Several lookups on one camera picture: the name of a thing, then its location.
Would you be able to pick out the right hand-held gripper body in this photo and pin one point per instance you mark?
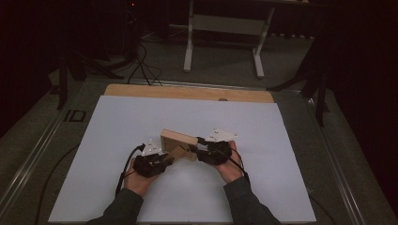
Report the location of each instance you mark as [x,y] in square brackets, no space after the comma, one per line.
[216,154]

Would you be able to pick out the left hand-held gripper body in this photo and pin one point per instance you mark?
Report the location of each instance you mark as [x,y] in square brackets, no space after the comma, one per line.
[150,165]

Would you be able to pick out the small wooden box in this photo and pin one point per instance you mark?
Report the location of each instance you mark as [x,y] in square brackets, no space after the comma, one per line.
[175,139]

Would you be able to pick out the person's right hand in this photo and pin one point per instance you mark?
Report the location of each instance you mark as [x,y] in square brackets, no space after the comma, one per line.
[231,172]

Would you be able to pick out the person's left hand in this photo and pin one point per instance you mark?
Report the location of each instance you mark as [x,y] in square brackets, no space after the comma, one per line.
[136,184]

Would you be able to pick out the white table mat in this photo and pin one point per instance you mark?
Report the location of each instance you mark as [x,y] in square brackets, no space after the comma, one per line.
[187,112]

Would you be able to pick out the black floor socket plate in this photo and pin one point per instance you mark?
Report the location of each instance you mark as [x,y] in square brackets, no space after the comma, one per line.
[75,116]

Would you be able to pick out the black tripod stand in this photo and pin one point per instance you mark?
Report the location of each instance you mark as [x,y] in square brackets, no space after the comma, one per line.
[320,93]

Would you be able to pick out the metal floor rail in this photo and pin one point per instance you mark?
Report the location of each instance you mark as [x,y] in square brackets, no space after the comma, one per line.
[341,175]
[219,85]
[28,165]

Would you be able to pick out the white metal table frame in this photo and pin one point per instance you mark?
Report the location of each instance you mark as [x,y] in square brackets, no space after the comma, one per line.
[228,24]

